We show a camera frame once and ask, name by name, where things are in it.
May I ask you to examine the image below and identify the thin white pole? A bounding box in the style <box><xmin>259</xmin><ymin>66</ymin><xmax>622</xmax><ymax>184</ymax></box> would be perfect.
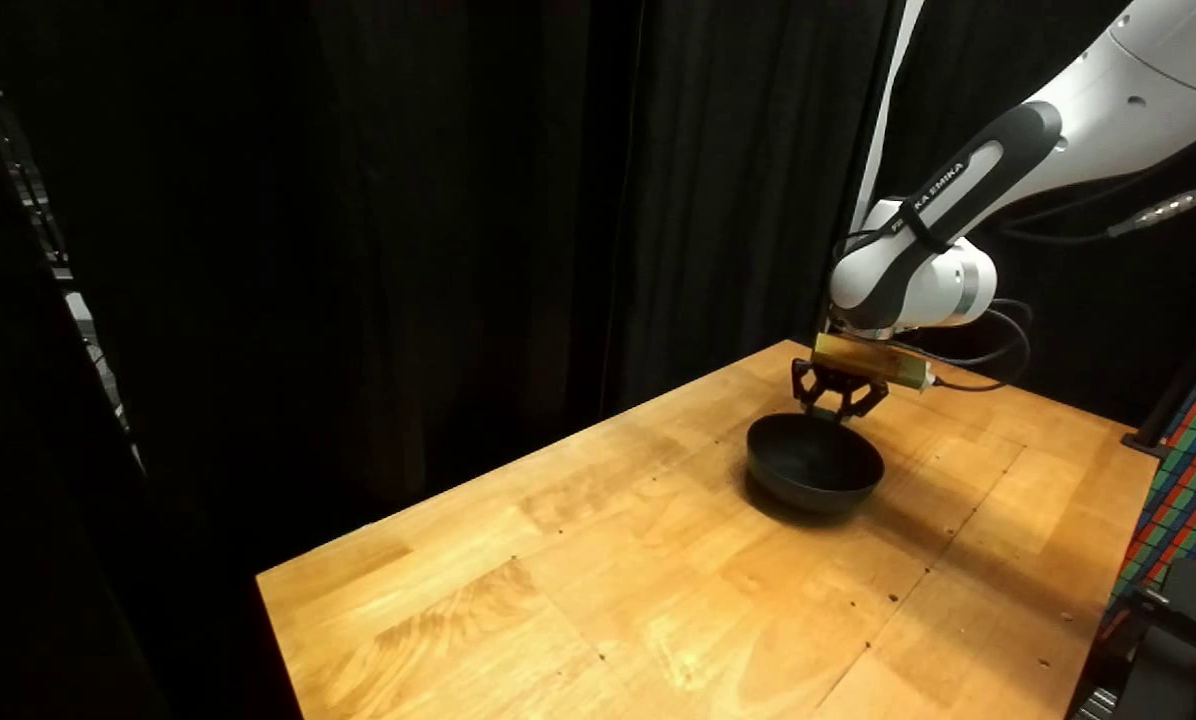
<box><xmin>847</xmin><ymin>0</ymin><xmax>927</xmax><ymax>230</ymax></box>

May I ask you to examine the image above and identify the metal frame rail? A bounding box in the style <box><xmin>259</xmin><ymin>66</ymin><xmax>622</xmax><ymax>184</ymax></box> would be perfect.
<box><xmin>0</xmin><ymin>0</ymin><xmax>154</xmax><ymax>479</ymax></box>

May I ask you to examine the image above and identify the black curtain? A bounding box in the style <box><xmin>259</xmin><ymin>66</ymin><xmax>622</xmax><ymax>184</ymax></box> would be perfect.
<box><xmin>0</xmin><ymin>0</ymin><xmax>1196</xmax><ymax>590</ymax></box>

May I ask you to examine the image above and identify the grey plug cable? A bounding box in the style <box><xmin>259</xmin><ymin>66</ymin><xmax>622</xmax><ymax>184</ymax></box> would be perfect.
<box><xmin>1007</xmin><ymin>172</ymin><xmax>1196</xmax><ymax>251</ymax></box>

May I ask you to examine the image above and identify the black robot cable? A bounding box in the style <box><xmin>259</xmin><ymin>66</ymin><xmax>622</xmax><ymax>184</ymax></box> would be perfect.
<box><xmin>930</xmin><ymin>296</ymin><xmax>1036</xmax><ymax>394</ymax></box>

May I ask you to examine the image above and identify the colourful checker board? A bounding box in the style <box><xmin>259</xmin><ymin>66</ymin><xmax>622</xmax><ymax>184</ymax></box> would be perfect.
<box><xmin>1109</xmin><ymin>315</ymin><xmax>1196</xmax><ymax>610</ymax></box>

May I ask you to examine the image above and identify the black bowl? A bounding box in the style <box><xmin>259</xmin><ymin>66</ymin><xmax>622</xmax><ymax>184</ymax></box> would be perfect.
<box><xmin>742</xmin><ymin>406</ymin><xmax>888</xmax><ymax>520</ymax></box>

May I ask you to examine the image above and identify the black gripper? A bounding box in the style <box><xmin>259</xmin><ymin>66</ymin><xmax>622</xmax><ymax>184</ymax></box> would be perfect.
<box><xmin>787</xmin><ymin>354</ymin><xmax>890</xmax><ymax>420</ymax></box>

